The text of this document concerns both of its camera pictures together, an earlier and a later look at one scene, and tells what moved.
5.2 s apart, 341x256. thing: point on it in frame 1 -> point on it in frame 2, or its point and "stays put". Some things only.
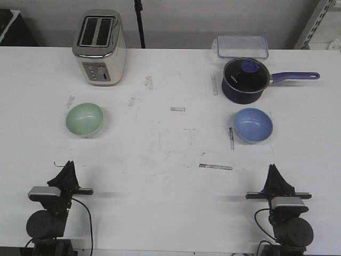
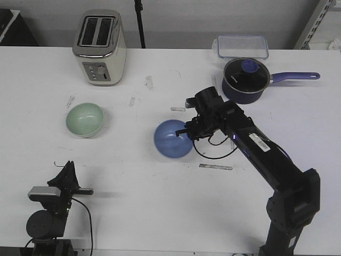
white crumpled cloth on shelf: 334,46 stays put
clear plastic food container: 242,46 stays put
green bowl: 84,120 stays put
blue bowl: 253,126 -> 167,142
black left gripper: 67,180 stays put
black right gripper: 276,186 -> 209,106
